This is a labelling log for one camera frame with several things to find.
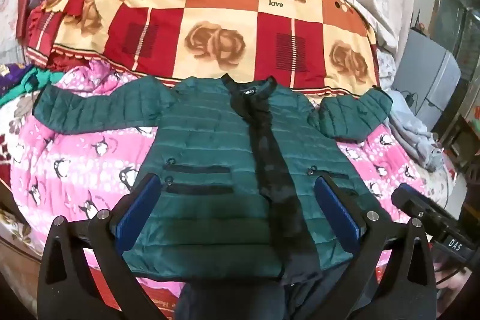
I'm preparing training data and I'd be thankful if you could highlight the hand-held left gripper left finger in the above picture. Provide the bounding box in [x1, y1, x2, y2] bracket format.
[37, 172, 181, 320]

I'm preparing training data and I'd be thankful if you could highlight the grey cabinet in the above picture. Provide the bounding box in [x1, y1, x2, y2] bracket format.
[394, 28, 462, 131]

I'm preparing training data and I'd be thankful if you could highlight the teal garment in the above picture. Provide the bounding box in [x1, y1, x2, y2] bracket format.
[0, 67, 62, 107]

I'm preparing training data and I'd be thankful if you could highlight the floral bed sheet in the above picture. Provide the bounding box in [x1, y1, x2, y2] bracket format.
[0, 91, 47, 174]

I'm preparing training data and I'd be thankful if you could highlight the pink penguin blanket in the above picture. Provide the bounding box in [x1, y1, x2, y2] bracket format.
[9, 59, 439, 302]

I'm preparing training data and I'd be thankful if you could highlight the green quilted jacket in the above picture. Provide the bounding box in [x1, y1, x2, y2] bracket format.
[32, 73, 394, 285]

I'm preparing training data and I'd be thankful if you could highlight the red orange checkered quilt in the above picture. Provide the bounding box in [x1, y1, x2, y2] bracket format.
[25, 0, 380, 90]

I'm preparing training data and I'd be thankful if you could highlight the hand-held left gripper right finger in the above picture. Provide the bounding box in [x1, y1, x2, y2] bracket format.
[300, 175, 438, 320]

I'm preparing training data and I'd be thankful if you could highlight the person's right hand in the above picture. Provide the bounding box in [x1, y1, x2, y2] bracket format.
[436, 265, 471, 294]

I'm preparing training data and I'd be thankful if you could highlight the purple cloth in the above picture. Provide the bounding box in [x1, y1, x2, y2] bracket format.
[0, 63, 36, 96]

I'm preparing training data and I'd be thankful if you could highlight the grey crumpled cloth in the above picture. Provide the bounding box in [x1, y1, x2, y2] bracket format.
[382, 88, 445, 172]

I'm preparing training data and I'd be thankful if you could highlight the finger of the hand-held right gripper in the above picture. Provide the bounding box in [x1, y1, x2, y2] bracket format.
[391, 183, 457, 231]

